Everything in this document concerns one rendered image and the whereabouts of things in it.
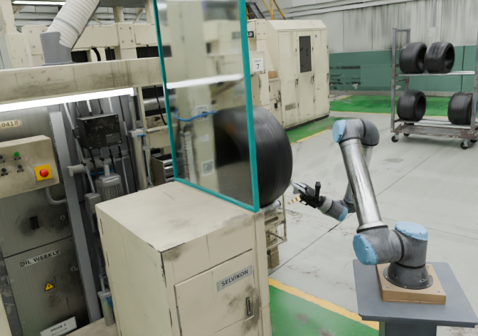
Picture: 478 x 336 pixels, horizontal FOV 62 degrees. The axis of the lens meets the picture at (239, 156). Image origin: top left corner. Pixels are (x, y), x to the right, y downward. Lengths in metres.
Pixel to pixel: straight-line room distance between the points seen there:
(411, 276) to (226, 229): 1.11
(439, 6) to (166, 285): 12.40
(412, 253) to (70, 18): 1.91
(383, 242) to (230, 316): 0.87
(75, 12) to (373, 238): 1.72
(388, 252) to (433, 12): 11.48
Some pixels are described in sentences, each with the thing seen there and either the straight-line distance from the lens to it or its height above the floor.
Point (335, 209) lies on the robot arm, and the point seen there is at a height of 0.88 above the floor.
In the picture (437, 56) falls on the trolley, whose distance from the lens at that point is 7.12.
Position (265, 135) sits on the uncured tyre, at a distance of 2.10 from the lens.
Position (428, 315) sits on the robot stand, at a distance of 2.09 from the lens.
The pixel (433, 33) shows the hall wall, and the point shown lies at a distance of 13.09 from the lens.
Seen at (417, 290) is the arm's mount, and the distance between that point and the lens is 2.14.
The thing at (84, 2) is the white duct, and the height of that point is 2.07.
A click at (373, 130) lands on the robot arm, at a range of 2.20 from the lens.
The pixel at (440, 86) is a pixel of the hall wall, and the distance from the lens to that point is 13.11.
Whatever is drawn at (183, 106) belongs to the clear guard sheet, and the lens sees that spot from 1.61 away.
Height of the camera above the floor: 1.81
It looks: 15 degrees down
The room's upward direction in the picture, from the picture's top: 5 degrees counter-clockwise
